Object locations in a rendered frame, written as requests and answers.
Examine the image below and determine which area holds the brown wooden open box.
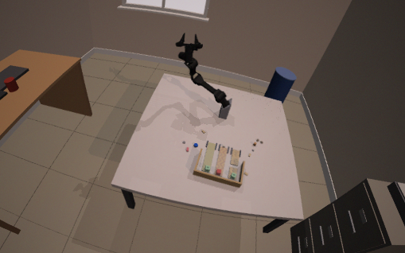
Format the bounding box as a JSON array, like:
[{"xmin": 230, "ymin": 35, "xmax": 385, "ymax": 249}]
[{"xmin": 193, "ymin": 147, "xmax": 245, "ymax": 188}]

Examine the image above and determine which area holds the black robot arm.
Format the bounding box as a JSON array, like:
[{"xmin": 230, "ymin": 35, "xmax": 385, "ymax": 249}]
[{"xmin": 178, "ymin": 52, "xmax": 230, "ymax": 108}]

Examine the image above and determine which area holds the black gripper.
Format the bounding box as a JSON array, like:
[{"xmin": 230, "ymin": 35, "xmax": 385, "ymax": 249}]
[{"xmin": 176, "ymin": 33, "xmax": 203, "ymax": 56}]

